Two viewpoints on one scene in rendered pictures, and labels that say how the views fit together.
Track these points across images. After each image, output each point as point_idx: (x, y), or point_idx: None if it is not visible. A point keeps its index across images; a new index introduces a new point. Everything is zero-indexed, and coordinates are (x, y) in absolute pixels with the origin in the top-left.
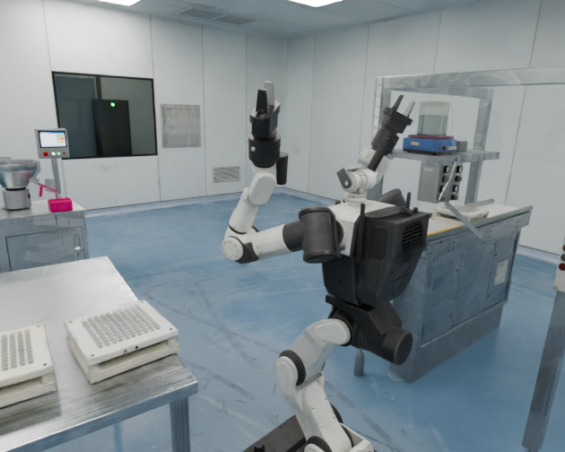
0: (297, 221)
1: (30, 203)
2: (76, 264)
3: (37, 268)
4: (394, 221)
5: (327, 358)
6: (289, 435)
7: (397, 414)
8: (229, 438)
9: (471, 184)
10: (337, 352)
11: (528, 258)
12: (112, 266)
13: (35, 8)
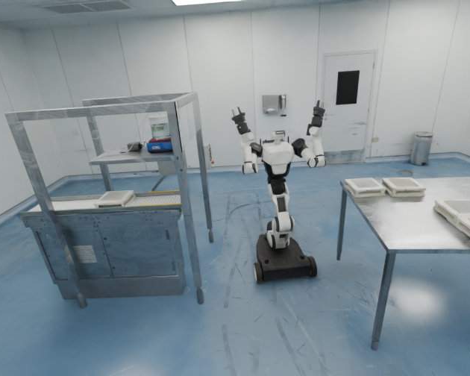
0: (305, 145)
1: None
2: (409, 244)
3: (439, 246)
4: (280, 139)
5: (201, 323)
6: (284, 261)
7: (215, 274)
8: (303, 301)
9: (47, 197)
10: (189, 324)
11: None
12: (380, 234)
13: None
